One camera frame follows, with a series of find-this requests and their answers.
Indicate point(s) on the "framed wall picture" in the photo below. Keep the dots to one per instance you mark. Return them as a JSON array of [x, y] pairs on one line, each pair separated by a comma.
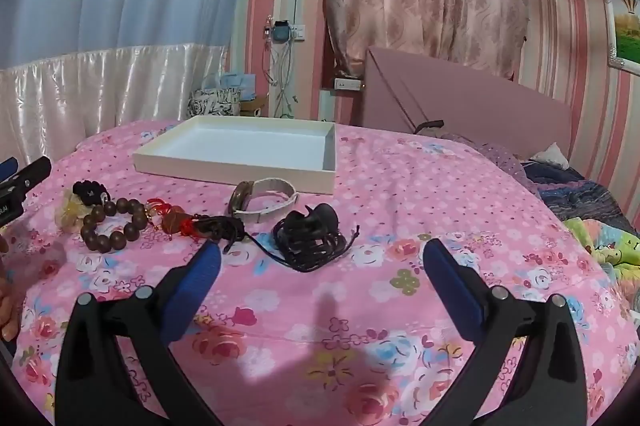
[[625, 30]]

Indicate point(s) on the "person's left hand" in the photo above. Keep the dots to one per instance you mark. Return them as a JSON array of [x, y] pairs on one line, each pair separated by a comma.
[[7, 311]]

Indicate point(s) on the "black hair scrunchie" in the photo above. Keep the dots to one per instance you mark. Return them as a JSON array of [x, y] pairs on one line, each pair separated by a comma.
[[90, 193]]

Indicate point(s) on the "blue charger on wall socket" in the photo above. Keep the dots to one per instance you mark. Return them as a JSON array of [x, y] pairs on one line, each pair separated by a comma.
[[281, 30]]

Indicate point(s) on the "light blue paper bag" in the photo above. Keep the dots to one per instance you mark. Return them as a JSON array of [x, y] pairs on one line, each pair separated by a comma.
[[237, 83]]

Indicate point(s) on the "purple dotted pillow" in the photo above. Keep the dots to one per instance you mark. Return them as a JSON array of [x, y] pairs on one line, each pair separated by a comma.
[[495, 158]]

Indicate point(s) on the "wristwatch with white band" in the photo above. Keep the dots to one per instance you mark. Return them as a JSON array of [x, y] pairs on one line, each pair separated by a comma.
[[270, 188]]

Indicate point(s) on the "white cloth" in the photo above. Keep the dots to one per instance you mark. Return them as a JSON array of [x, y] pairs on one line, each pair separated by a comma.
[[550, 155]]

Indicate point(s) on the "shallow white cardboard tray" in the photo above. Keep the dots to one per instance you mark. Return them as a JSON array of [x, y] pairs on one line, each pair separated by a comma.
[[240, 145]]

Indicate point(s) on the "black and white floral bag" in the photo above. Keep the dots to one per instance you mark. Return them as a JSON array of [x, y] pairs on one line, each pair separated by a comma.
[[212, 103]]

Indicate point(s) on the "colourful cartoon blanket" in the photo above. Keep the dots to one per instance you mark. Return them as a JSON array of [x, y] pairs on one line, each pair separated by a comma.
[[610, 246]]

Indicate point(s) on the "dark patterned blanket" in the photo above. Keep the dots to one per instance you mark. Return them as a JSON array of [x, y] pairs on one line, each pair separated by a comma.
[[580, 196]]

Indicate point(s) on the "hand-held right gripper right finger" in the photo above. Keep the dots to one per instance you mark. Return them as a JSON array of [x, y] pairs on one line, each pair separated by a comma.
[[450, 286]]

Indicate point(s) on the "brown cardboard box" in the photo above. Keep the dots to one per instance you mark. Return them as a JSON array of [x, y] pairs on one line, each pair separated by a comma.
[[251, 106]]

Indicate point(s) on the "white power strip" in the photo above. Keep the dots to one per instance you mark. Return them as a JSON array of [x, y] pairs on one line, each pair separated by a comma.
[[347, 83]]

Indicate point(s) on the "gold hair ornament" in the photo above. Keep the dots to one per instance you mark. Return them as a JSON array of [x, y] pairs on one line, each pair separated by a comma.
[[70, 213]]

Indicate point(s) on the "white satin curtain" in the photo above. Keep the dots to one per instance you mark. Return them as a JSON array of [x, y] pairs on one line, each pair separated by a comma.
[[100, 90]]

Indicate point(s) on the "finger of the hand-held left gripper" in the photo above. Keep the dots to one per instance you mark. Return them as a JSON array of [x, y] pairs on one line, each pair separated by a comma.
[[7, 171], [35, 173]]

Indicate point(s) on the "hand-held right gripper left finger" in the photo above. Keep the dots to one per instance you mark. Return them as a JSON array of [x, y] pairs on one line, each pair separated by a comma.
[[200, 276]]

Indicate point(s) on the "pink padded headboard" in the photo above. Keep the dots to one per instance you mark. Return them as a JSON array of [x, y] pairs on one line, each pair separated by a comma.
[[475, 105]]

